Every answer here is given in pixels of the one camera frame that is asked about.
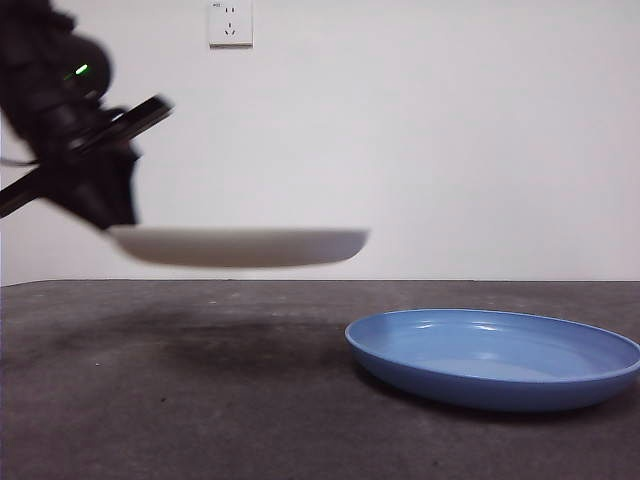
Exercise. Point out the white plate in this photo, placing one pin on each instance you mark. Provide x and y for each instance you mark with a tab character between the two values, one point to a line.
240	247

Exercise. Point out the blue plate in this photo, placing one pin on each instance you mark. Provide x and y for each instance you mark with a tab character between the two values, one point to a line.
490	385

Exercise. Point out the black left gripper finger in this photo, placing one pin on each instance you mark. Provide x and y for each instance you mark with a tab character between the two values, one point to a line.
117	192
85	202

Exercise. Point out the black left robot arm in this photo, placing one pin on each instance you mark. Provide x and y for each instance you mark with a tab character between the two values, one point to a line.
40	60

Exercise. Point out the white wall socket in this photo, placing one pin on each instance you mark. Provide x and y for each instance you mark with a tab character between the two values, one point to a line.
230	37

